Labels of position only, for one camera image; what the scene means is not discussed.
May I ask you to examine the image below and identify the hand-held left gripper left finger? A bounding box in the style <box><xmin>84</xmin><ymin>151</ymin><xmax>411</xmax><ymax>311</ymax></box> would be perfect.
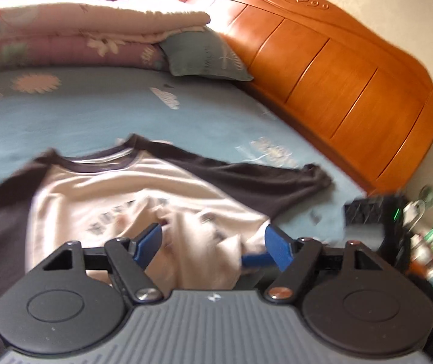
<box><xmin>42</xmin><ymin>223</ymin><xmax>164</xmax><ymax>304</ymax></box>

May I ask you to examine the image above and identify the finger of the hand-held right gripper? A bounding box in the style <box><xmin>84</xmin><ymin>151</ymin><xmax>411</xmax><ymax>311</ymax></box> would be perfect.
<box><xmin>241</xmin><ymin>252</ymin><xmax>275</xmax><ymax>270</ymax></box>

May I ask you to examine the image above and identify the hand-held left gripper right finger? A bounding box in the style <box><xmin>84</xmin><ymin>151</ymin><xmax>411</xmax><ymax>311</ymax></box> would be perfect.
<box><xmin>264</xmin><ymin>224</ymin><xmax>385</xmax><ymax>304</ymax></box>

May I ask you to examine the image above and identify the beige and dark printed shirt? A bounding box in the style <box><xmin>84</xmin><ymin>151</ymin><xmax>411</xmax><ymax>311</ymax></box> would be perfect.
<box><xmin>0</xmin><ymin>133</ymin><xmax>333</xmax><ymax>357</ymax></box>

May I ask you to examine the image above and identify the blue floral bed sheet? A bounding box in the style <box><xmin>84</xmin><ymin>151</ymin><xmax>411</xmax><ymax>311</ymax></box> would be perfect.
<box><xmin>0</xmin><ymin>66</ymin><xmax>368</xmax><ymax>274</ymax></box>

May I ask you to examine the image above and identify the wooden headboard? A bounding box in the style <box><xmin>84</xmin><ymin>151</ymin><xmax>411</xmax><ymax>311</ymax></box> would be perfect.
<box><xmin>177</xmin><ymin>0</ymin><xmax>433</xmax><ymax>197</ymax></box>

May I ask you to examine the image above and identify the teal pillow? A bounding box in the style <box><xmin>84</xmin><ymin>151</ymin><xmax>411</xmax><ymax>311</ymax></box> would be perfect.
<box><xmin>158</xmin><ymin>26</ymin><xmax>254</xmax><ymax>81</ymax></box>

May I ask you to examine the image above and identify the folded pink floral quilt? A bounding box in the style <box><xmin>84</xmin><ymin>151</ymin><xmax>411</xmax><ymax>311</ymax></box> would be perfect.
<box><xmin>0</xmin><ymin>0</ymin><xmax>211</xmax><ymax>72</ymax></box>

